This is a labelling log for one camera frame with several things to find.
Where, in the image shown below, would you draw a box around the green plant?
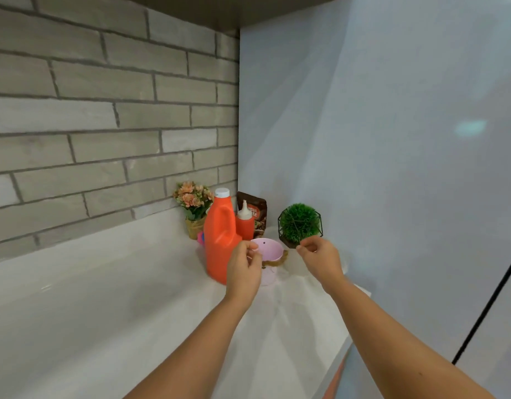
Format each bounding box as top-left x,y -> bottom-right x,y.
277,203 -> 324,250

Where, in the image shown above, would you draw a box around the person's right hand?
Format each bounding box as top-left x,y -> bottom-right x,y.
295,236 -> 347,296

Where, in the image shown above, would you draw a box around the orange squeeze bottle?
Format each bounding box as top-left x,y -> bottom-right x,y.
235,199 -> 256,242

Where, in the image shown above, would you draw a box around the brown coffee pouch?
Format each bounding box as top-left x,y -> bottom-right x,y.
236,191 -> 268,240

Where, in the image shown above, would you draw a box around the pink metal bucket with rope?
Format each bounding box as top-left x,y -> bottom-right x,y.
246,238 -> 289,287

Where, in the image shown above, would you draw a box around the orange jug with white cap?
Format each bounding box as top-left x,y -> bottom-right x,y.
203,188 -> 243,285

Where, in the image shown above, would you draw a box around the orange cabinet front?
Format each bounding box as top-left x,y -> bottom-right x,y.
321,357 -> 347,399

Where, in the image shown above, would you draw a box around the person's left hand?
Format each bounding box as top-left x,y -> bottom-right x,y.
224,241 -> 264,314

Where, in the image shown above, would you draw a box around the person's right forearm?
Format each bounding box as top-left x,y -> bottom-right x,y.
326,280 -> 495,399

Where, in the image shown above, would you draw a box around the person's left forearm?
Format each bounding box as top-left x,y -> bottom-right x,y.
124,296 -> 252,399

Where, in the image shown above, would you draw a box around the white countertop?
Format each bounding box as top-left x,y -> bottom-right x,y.
0,203 -> 372,399

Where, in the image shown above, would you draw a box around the pink flowers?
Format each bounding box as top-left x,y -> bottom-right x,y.
173,181 -> 215,241

